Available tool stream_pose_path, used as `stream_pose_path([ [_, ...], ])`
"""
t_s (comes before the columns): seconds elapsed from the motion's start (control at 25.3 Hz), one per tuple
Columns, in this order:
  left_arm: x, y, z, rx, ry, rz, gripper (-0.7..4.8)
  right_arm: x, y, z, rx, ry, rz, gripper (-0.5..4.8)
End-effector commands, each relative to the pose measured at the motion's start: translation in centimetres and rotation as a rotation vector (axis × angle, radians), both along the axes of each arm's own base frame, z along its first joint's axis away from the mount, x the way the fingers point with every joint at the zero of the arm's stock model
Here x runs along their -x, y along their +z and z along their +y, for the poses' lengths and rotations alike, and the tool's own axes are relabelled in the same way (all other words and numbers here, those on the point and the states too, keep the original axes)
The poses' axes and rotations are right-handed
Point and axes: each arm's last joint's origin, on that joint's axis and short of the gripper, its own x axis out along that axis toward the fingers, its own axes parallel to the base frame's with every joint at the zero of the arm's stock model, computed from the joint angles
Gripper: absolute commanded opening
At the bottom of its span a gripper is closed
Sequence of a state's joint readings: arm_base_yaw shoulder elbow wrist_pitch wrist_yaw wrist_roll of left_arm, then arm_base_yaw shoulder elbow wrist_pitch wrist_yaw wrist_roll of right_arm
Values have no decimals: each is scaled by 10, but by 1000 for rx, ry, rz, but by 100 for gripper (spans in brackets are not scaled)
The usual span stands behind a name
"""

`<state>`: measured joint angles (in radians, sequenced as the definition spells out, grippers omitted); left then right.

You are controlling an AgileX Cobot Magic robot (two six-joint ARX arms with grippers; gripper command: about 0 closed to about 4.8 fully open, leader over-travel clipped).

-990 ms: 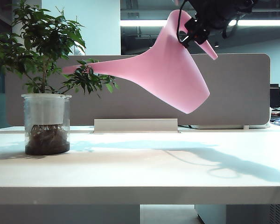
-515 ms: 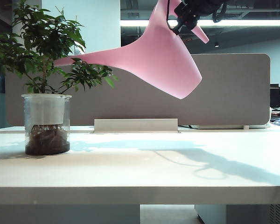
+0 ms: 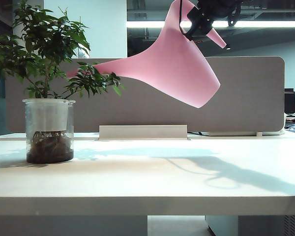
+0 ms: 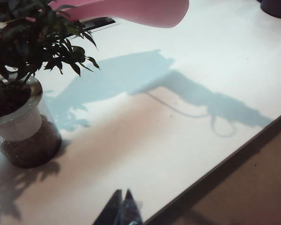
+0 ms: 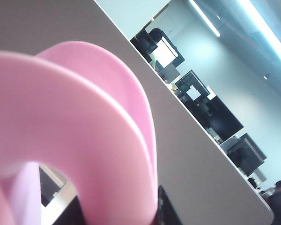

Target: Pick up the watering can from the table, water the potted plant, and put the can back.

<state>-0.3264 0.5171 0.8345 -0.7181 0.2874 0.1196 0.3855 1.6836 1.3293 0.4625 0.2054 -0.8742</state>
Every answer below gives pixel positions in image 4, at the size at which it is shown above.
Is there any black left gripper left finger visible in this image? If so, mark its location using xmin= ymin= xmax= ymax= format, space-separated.
xmin=98 ymin=189 xmax=123 ymax=225

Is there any clear glass outer jar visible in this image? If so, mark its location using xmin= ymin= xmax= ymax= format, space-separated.
xmin=0 ymin=76 xmax=62 ymax=169

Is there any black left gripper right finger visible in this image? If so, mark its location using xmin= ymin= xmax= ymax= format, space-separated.
xmin=121 ymin=188 xmax=144 ymax=225

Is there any green leafy plant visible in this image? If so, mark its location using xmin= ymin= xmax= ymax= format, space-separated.
xmin=0 ymin=0 xmax=101 ymax=83

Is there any white inner plant pot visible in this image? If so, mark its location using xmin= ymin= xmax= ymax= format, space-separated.
xmin=0 ymin=75 xmax=44 ymax=136

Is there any pink plastic watering can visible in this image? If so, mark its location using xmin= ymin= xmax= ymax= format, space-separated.
xmin=47 ymin=0 xmax=190 ymax=30

